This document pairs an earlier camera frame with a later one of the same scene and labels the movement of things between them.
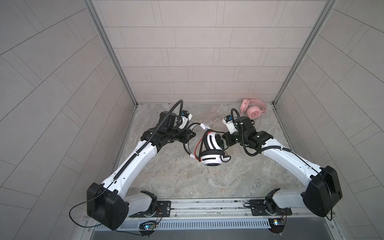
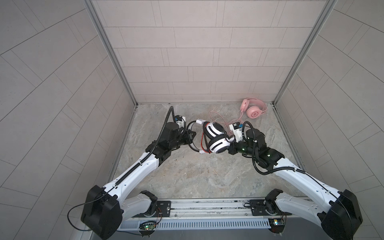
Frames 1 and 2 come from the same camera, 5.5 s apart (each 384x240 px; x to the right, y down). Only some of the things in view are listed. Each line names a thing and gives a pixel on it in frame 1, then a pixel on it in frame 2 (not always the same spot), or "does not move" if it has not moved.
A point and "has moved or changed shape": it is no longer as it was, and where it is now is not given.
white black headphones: (213, 154) has moved or changed shape
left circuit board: (147, 226) does not move
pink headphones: (253, 107) does not move
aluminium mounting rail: (233, 209) does not move
